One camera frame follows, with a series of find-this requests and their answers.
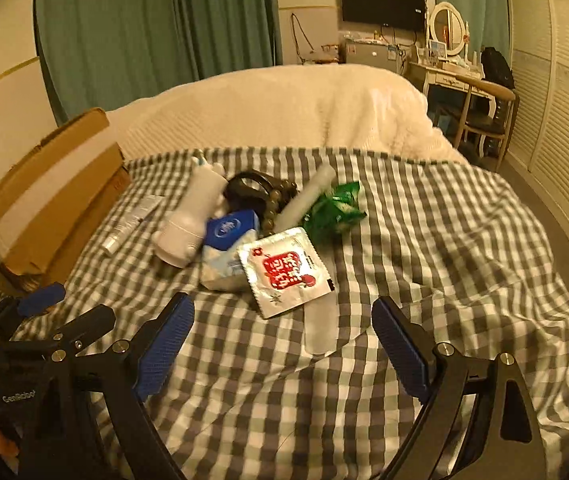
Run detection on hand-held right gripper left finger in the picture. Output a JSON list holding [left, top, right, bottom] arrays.
[[24, 292, 195, 480]]

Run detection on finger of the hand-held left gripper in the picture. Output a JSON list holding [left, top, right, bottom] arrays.
[[0, 305, 116, 357], [0, 282, 66, 342]]

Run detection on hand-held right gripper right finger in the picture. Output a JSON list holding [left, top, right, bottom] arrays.
[[371, 296, 541, 480]]

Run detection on clear plastic tube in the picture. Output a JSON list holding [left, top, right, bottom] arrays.
[[304, 260, 339, 359]]

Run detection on brown cardboard box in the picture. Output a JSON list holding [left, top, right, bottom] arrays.
[[0, 107, 133, 295]]

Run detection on white toothpaste tube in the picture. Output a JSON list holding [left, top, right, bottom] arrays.
[[102, 195, 165, 258]]

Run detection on blue tissue pack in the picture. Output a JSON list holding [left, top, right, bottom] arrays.
[[199, 210, 261, 293]]

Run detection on white plastic bottle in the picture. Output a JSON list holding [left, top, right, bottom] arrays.
[[157, 152, 226, 269]]

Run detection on white red-label sachet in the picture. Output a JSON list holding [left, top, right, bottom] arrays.
[[238, 227, 334, 320]]

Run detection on green snack packet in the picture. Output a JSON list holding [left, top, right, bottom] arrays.
[[303, 181, 368, 244]]

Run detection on white cylindrical tube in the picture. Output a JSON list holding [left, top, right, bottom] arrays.
[[279, 162, 338, 234]]

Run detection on black round case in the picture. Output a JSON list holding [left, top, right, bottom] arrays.
[[226, 172, 271, 212]]

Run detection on brown bead bracelet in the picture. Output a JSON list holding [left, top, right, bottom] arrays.
[[259, 180, 301, 237]]

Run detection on grey checked bed sheet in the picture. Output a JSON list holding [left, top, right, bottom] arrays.
[[0, 146, 569, 480]]

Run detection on wooden chair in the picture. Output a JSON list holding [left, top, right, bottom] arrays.
[[451, 74, 519, 162]]

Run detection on cream white blanket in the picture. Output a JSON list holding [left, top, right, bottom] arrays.
[[105, 64, 469, 165]]

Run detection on white dressing table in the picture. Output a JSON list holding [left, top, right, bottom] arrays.
[[408, 57, 486, 113]]

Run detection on wide green curtain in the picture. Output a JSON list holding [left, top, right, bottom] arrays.
[[33, 0, 284, 127]]

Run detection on white louvered wardrobe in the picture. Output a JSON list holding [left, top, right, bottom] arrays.
[[503, 0, 569, 252]]

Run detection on small grey fridge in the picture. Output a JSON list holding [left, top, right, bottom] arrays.
[[343, 36, 401, 74]]

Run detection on black bag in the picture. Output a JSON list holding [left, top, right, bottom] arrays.
[[479, 46, 516, 92]]

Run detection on oval white-framed mirror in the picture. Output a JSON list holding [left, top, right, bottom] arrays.
[[426, 1, 471, 59]]

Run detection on wall cable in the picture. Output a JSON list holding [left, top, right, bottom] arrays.
[[289, 11, 317, 65]]

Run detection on black wall television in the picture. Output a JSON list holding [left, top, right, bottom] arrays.
[[340, 0, 426, 32]]

